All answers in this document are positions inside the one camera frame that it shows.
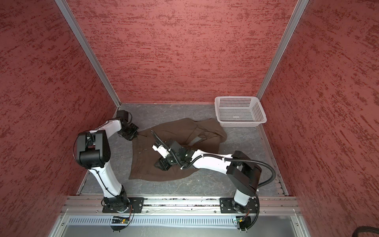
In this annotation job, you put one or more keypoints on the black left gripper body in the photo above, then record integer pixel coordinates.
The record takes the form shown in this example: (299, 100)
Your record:
(128, 133)

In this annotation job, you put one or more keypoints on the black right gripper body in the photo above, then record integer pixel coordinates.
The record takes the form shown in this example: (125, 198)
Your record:
(167, 162)

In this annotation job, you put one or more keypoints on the brown corduroy trousers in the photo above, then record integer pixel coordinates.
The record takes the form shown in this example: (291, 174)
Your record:
(206, 135)

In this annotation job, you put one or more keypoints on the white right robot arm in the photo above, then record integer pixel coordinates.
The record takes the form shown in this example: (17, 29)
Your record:
(244, 174)

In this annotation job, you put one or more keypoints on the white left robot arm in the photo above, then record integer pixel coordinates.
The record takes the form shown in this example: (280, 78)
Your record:
(93, 153)

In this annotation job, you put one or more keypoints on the left small circuit board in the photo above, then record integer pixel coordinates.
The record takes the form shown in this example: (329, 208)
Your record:
(120, 220)

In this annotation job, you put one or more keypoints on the small circuit board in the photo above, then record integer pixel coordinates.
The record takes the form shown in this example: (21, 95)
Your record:
(242, 222)
(120, 220)

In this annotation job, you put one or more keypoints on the white perforated plastic basket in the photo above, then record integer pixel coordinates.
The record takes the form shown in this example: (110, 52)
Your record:
(239, 111)

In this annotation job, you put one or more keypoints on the right small circuit board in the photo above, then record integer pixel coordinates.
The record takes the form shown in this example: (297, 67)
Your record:
(242, 222)

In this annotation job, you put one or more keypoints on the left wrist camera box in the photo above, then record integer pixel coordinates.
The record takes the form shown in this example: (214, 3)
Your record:
(124, 116)

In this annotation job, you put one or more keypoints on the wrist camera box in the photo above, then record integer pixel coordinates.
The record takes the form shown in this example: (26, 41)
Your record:
(124, 116)
(167, 149)

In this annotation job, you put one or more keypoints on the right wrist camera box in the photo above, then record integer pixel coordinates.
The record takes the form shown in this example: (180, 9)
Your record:
(167, 149)

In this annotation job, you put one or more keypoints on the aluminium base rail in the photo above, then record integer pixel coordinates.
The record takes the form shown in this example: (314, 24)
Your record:
(177, 205)

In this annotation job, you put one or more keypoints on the aluminium left corner post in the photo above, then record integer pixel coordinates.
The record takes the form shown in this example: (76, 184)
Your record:
(74, 25)

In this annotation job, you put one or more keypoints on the aluminium corner post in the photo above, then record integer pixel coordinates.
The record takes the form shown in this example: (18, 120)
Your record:
(289, 30)
(74, 25)

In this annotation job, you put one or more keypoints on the white slotted cable duct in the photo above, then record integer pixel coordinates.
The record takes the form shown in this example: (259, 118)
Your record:
(166, 221)

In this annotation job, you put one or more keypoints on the aluminium right corner post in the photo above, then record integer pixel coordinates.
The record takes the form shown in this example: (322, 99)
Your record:
(289, 30)

